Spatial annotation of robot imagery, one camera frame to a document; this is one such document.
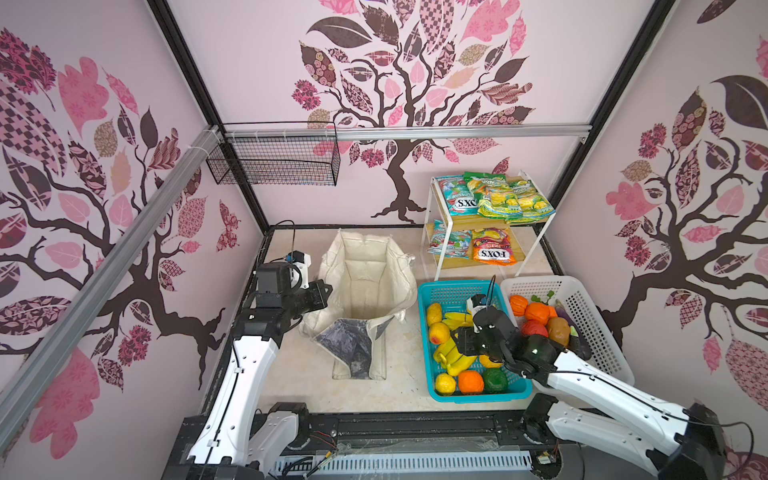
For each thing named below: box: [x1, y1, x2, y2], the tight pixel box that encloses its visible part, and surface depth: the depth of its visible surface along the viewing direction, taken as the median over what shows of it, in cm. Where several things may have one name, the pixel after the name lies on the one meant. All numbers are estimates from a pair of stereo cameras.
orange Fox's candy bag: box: [472, 227, 518, 266], surface depth 92 cm
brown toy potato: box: [548, 317, 571, 347], surface depth 87 cm
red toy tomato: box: [522, 320, 548, 338], surface depth 86 cm
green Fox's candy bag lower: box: [427, 219, 472, 259], surface depth 92 cm
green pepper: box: [483, 368, 509, 394], surface depth 79 cm
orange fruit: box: [458, 370, 485, 395], surface depth 79 cm
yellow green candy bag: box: [464, 172, 556, 222], surface depth 77 cm
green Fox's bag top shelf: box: [436, 175, 479, 216], surface depth 79 cm
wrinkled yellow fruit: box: [427, 303, 443, 326], surface depth 92 cm
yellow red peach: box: [430, 322, 451, 345], surface depth 87 cm
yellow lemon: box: [435, 373, 457, 395], surface depth 79 cm
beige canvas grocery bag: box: [299, 229, 417, 380], surface depth 81 cm
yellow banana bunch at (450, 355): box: [434, 336, 477, 376], surface depth 83 cm
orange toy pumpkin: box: [509, 294, 557, 326], surface depth 92 cm
